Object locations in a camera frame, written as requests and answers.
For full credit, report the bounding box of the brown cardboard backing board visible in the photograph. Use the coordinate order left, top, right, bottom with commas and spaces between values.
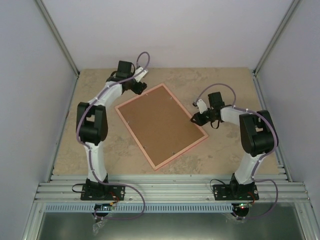
117, 85, 207, 168

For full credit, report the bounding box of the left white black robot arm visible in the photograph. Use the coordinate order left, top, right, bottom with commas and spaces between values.
76, 61, 148, 200

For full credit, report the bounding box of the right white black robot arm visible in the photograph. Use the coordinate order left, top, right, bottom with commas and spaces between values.
190, 92, 278, 201

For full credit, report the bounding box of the crumpled clear plastic wrap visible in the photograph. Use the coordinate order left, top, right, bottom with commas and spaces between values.
92, 219, 105, 236

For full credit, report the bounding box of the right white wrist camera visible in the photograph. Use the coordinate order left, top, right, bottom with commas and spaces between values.
192, 98, 208, 114

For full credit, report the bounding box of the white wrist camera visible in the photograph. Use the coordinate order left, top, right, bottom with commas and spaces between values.
134, 66, 149, 83
192, 98, 208, 114

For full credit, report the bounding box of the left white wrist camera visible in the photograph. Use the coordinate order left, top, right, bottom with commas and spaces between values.
134, 66, 149, 83

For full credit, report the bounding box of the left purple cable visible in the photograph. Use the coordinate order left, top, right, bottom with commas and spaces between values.
75, 51, 146, 221

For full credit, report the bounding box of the purple cable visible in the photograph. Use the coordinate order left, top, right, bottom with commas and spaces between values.
194, 83, 279, 221
75, 51, 146, 221

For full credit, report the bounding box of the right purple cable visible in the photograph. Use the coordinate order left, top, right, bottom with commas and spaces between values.
194, 83, 279, 221

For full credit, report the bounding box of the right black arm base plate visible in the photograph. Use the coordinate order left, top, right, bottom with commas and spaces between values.
211, 184, 260, 201

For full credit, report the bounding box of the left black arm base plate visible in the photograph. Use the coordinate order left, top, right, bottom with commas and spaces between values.
80, 185, 126, 202

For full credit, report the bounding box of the aluminium rail bed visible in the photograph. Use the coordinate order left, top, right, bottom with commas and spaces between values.
34, 165, 310, 203

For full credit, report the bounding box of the left aluminium corner post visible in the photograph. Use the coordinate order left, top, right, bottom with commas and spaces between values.
34, 0, 80, 78

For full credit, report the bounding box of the aluminium corner post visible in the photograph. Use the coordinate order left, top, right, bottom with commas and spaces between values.
34, 0, 80, 78
252, 0, 302, 77

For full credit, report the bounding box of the grey slotted cable duct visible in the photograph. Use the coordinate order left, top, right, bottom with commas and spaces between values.
44, 203, 233, 214

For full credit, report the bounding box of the right aluminium corner post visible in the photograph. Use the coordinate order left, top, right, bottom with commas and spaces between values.
252, 0, 302, 77

